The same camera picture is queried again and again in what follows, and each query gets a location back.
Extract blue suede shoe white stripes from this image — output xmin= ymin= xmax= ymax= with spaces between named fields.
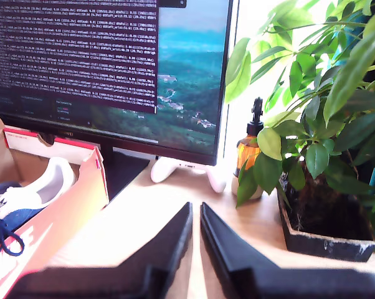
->
xmin=0 ymin=157 xmax=77 ymax=258

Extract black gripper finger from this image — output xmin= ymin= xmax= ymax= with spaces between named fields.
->
xmin=200 ymin=201 xmax=280 ymax=299
xmin=115 ymin=201 xmax=194 ymax=299

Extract white game controller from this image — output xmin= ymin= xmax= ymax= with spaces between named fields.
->
xmin=150 ymin=156 xmax=227 ymax=194

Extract pale round pot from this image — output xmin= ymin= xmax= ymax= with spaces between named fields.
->
xmin=230 ymin=176 xmax=263 ymax=200

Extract black monitor stand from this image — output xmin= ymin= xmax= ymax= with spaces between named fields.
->
xmin=103 ymin=145 xmax=151 ymax=202

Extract green leafy houseplant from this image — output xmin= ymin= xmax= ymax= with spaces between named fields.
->
xmin=224 ymin=0 xmax=375 ymax=253

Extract large black computer monitor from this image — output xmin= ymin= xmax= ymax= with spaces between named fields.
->
xmin=0 ymin=0 xmax=238 ymax=166

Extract red cardboard shoebox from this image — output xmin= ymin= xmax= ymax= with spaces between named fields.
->
xmin=0 ymin=115 xmax=110 ymax=299

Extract black plant pot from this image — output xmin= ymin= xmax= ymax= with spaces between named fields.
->
xmin=277 ymin=177 xmax=375 ymax=263

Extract amber pump bottle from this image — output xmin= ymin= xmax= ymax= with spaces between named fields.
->
xmin=234 ymin=97 xmax=266 ymax=178

